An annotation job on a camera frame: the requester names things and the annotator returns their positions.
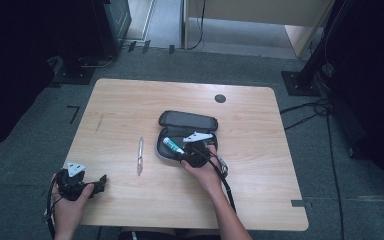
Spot black floor cables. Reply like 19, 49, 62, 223
279, 98, 346, 240

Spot white green toothpaste tube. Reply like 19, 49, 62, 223
162, 136, 186, 156

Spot person's right hand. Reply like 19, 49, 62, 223
180, 145, 224, 198

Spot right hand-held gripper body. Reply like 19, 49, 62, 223
181, 131, 215, 169

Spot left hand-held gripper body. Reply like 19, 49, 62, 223
56, 161, 97, 202

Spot black stand with slanted pole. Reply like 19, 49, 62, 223
280, 0, 339, 98

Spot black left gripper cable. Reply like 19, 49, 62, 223
42, 172, 63, 240

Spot silver pen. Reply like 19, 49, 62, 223
136, 136, 145, 177

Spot light wooden furniture panel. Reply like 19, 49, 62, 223
182, 0, 335, 59

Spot small grey metal object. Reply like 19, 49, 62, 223
217, 155, 230, 178

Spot black stand with square base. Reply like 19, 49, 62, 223
52, 54, 114, 86

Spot black cabinet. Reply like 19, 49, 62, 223
101, 0, 133, 58

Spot black hanging cable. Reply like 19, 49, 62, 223
189, 0, 208, 51

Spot person's left hand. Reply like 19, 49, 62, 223
50, 172, 95, 231

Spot black zip case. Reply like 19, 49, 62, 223
155, 110, 220, 164

